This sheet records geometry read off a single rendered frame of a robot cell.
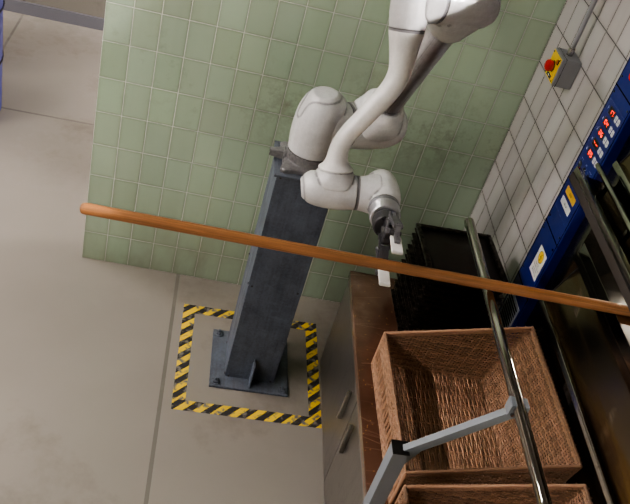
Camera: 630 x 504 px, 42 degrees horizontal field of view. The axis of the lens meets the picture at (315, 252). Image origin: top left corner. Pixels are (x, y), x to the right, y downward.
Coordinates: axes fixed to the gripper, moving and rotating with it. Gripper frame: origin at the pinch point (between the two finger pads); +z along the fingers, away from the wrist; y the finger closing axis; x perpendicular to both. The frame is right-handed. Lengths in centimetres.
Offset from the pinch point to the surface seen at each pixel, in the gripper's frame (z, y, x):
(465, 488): 34, 42, -31
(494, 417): 40.2, 7.6, -24.6
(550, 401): 3, 36, -61
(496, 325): 14.0, 1.9, -27.7
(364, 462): 16, 61, -10
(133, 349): -69, 119, 66
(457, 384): -22, 60, -44
